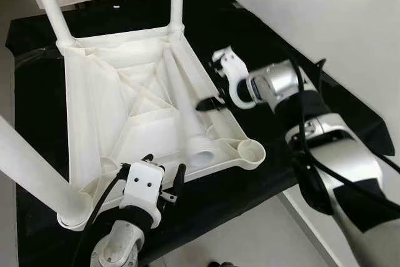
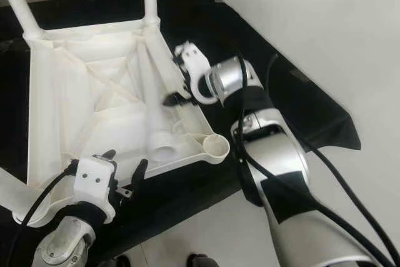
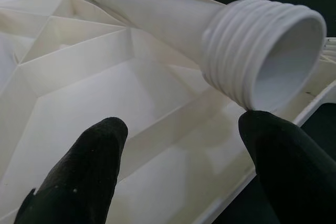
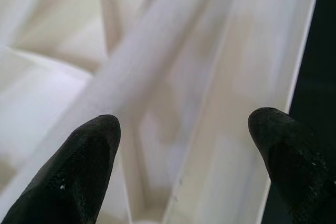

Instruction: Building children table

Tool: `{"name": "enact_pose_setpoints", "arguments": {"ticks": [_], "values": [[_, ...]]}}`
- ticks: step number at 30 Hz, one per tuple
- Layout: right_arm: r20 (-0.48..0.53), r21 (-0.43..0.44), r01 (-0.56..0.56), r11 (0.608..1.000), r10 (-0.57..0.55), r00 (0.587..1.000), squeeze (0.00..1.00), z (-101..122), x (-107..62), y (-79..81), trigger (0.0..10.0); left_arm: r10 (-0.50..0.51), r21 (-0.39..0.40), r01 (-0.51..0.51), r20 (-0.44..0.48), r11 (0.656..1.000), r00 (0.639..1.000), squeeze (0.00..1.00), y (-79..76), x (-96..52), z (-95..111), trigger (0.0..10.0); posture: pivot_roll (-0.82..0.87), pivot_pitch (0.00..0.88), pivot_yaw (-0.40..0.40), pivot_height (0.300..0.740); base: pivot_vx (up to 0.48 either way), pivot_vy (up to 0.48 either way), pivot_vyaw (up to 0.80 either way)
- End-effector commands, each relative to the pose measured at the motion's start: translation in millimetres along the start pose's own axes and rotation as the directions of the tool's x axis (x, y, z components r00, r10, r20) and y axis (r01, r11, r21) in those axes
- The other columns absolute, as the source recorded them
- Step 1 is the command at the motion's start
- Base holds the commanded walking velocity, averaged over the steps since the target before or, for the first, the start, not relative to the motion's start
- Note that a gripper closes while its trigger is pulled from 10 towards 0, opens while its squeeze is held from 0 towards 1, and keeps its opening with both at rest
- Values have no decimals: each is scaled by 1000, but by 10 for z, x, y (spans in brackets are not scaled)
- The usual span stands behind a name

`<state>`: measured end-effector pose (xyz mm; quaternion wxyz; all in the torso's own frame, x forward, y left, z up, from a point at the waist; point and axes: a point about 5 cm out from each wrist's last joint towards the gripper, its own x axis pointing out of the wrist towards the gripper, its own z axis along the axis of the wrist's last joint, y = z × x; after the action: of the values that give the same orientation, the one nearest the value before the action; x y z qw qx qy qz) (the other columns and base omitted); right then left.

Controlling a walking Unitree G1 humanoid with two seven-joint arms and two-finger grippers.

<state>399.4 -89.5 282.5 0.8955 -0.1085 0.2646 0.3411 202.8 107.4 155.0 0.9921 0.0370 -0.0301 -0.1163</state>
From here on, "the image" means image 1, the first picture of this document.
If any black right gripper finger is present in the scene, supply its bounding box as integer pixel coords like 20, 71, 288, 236
196, 95, 228, 113

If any white plastic table top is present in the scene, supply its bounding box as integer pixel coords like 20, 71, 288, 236
57, 26, 266, 230

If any black tablecloth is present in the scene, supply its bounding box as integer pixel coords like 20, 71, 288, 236
6, 0, 398, 267

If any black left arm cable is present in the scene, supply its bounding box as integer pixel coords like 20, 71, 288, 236
72, 164, 129, 267

